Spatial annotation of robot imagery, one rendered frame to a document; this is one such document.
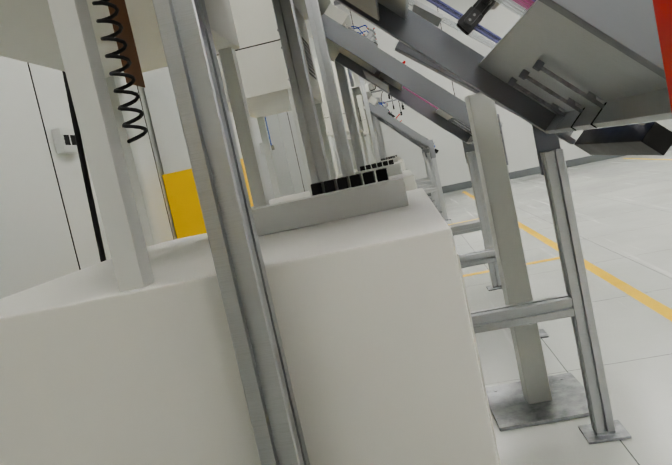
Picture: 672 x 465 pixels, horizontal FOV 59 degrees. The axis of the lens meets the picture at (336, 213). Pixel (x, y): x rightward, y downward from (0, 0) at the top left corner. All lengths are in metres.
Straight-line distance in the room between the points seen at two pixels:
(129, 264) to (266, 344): 0.18
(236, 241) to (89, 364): 0.23
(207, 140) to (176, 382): 0.27
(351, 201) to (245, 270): 0.39
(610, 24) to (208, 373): 0.54
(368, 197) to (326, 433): 0.41
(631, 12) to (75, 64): 0.56
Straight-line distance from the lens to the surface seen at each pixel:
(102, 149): 0.69
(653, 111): 0.82
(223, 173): 0.59
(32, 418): 0.79
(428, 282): 0.62
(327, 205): 0.96
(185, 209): 4.21
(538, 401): 1.67
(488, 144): 1.52
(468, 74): 1.31
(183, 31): 0.62
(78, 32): 0.72
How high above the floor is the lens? 0.70
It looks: 4 degrees down
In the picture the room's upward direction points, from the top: 12 degrees counter-clockwise
